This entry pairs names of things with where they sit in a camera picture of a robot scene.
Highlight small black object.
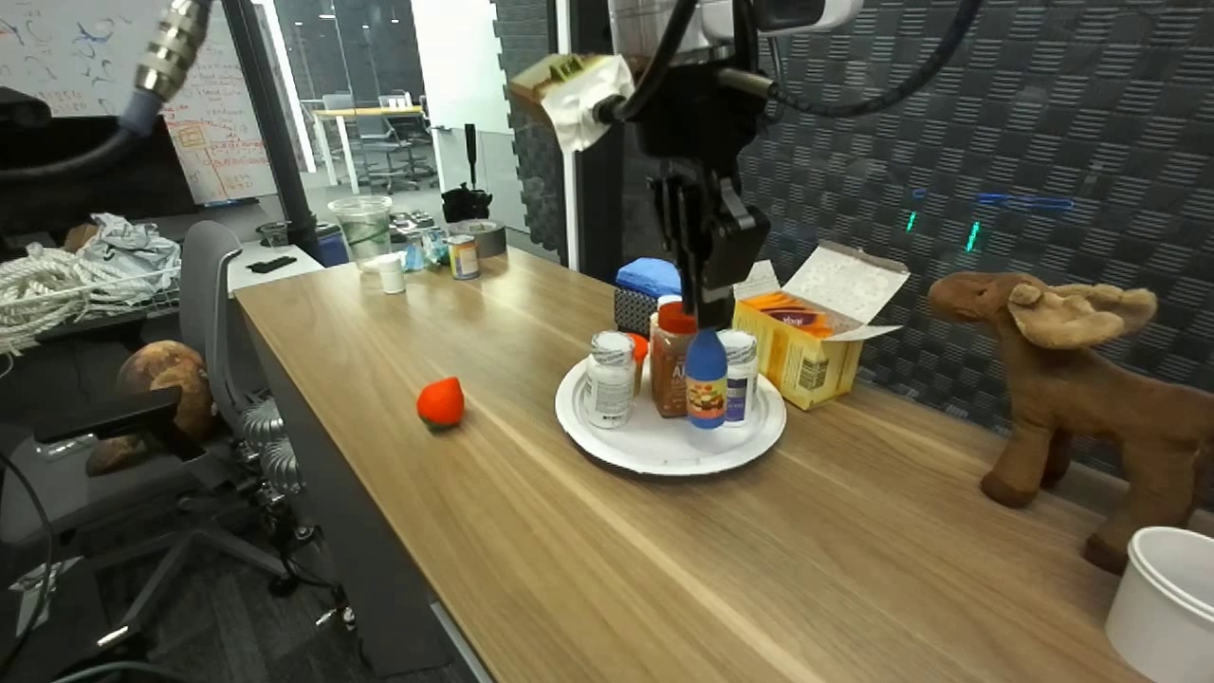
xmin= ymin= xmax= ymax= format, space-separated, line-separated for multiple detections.
xmin=441 ymin=121 xmax=496 ymax=226

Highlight grey duct tape roll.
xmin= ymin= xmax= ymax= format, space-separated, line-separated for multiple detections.
xmin=466 ymin=221 xmax=513 ymax=263

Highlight clear plastic container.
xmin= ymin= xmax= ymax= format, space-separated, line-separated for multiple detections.
xmin=332 ymin=192 xmax=396 ymax=263

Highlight orange lid spice jar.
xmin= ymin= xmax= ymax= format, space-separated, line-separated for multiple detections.
xmin=649 ymin=301 xmax=700 ymax=422

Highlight small white jar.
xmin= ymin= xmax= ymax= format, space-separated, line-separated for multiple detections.
xmin=372 ymin=250 xmax=408 ymax=301

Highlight blue tape strip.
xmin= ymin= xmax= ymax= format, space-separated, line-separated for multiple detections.
xmin=972 ymin=184 xmax=1086 ymax=216

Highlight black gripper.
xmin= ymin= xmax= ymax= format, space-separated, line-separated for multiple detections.
xmin=624 ymin=60 xmax=772 ymax=333

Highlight white side table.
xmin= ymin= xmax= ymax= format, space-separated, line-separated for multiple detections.
xmin=223 ymin=244 xmax=326 ymax=294

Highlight white paper plate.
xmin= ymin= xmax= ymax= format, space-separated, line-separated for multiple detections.
xmin=549 ymin=354 xmax=794 ymax=483

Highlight grey office chair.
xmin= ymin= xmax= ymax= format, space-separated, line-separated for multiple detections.
xmin=0 ymin=221 xmax=372 ymax=661

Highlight blue toy bottle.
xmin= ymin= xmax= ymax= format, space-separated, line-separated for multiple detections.
xmin=684 ymin=325 xmax=733 ymax=433

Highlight brown plush moose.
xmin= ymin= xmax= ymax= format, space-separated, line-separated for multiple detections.
xmin=925 ymin=270 xmax=1214 ymax=579

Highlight white pill bottle grey label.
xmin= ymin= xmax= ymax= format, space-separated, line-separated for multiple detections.
xmin=586 ymin=331 xmax=635 ymax=430

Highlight white bottle purple label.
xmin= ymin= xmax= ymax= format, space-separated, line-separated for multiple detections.
xmin=720 ymin=325 xmax=764 ymax=422

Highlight red toy strawberry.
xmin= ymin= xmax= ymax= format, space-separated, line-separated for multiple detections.
xmin=413 ymin=371 xmax=471 ymax=433

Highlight white round plastic cup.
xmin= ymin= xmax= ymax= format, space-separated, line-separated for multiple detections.
xmin=1103 ymin=524 xmax=1214 ymax=683

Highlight open yellow cardboard box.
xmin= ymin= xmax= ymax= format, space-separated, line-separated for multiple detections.
xmin=733 ymin=240 xmax=912 ymax=413

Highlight yellow can grey lid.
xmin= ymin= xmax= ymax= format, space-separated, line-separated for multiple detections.
xmin=446 ymin=232 xmax=486 ymax=284

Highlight brown plush toy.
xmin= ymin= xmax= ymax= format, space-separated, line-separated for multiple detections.
xmin=82 ymin=337 xmax=216 ymax=476

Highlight pile of white rope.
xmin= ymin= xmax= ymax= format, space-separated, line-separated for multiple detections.
xmin=0 ymin=208 xmax=185 ymax=361

